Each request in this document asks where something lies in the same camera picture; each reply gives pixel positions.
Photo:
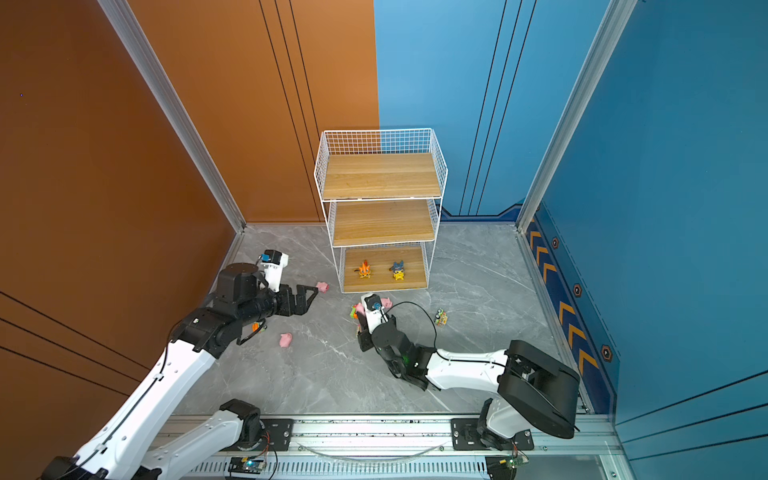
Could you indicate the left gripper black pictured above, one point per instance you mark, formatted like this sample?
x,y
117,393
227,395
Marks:
x,y
301,305

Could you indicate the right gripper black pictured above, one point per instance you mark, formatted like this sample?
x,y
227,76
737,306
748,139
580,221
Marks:
x,y
364,335

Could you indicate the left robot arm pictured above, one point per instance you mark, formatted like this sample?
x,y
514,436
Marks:
x,y
244,297

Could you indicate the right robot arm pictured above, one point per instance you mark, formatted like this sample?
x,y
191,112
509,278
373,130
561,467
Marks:
x,y
531,389

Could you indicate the orange pikachu figure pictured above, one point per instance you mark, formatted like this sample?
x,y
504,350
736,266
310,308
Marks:
x,y
364,270

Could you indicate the grey hooded pikachu figure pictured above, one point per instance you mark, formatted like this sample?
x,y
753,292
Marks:
x,y
398,270

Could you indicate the green toy car right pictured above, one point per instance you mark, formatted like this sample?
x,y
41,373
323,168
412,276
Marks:
x,y
441,317

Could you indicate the left circuit board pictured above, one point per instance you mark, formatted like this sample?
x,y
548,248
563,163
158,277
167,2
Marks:
x,y
249,465

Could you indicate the circuit board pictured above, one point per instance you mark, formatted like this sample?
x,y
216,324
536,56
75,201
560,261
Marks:
x,y
249,465
505,467

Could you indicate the right circuit board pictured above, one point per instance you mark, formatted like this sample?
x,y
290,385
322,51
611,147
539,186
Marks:
x,y
505,467

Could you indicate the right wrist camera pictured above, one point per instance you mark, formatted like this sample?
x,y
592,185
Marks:
x,y
373,311

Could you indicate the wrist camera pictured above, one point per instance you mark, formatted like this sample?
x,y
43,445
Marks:
x,y
373,311
273,262

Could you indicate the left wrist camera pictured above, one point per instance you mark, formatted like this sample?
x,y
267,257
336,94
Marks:
x,y
273,262

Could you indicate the aluminium rail frame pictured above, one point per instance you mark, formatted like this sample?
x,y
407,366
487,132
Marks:
x,y
419,446

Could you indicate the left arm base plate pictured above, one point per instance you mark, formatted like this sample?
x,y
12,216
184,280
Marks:
x,y
273,434

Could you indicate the white wire wooden shelf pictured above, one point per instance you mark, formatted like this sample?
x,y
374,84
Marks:
x,y
382,192

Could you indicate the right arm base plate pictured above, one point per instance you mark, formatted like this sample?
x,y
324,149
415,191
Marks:
x,y
467,435

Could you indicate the left aluminium corner post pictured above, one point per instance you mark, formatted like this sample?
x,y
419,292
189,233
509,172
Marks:
x,y
129,31

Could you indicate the aluminium corner post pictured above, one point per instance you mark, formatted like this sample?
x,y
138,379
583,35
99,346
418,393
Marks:
x,y
129,31
607,37

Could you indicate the right aluminium corner post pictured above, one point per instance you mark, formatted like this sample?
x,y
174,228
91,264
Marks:
x,y
607,37

